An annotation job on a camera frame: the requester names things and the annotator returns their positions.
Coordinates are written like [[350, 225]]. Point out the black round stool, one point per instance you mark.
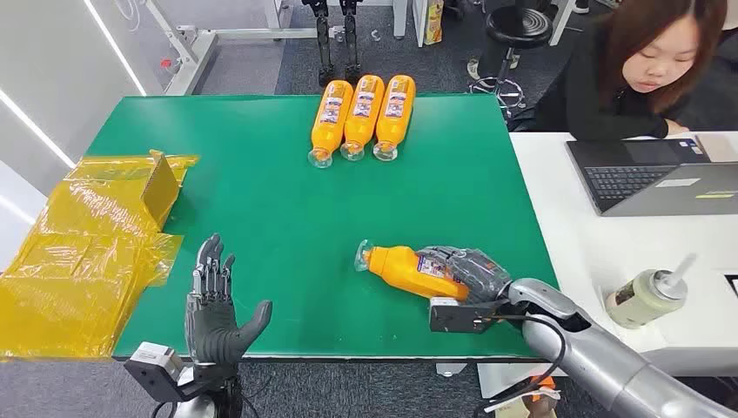
[[518, 26]]

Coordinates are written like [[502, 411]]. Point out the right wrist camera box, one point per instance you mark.
[[458, 317]]

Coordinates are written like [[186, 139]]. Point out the green table mat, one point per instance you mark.
[[288, 231]]

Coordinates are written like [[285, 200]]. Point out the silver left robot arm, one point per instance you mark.
[[202, 407]]

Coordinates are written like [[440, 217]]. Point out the orange bottle with clear cap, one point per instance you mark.
[[395, 115], [398, 270], [362, 118], [330, 124]]

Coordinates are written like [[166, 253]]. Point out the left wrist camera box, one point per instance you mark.
[[151, 369]]

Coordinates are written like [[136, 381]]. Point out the white desk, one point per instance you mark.
[[588, 248]]

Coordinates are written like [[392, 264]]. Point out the orange clamp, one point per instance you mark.
[[542, 387]]

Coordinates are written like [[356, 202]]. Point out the yellow carton box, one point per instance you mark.
[[433, 22]]

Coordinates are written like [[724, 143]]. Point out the background humanoid robot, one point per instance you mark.
[[324, 40]]

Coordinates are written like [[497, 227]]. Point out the drink cup with straw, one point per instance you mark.
[[640, 299]]

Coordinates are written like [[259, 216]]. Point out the white metal frame stand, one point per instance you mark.
[[193, 57]]

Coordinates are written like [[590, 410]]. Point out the person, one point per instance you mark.
[[599, 98]]

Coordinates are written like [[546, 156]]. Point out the grey laptop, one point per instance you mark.
[[663, 190]]

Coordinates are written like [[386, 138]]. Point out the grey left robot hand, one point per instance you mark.
[[210, 329]]

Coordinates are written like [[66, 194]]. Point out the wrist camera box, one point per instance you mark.
[[151, 369], [458, 317]]

